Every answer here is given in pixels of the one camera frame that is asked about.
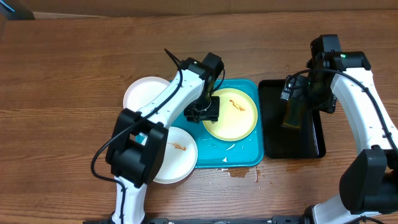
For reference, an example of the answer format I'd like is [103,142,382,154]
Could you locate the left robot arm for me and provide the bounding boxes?
[104,53,224,223]

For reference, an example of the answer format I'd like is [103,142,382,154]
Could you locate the black rectangular tray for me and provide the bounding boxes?
[258,80,326,159]

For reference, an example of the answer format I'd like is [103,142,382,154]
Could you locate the yellow green plate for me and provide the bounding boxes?
[203,88,258,141]

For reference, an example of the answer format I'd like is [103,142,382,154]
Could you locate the white plate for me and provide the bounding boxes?
[154,127,198,184]
[123,77,170,111]

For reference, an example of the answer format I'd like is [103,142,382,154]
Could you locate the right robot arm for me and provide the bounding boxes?
[281,34,397,223]

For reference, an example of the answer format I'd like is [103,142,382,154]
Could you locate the green yellow sponge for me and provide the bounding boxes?
[282,98,308,129]

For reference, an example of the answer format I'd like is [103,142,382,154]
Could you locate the dark object top left corner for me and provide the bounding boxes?
[0,0,35,21]

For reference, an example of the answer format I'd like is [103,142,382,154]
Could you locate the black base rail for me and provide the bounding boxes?
[82,214,312,224]

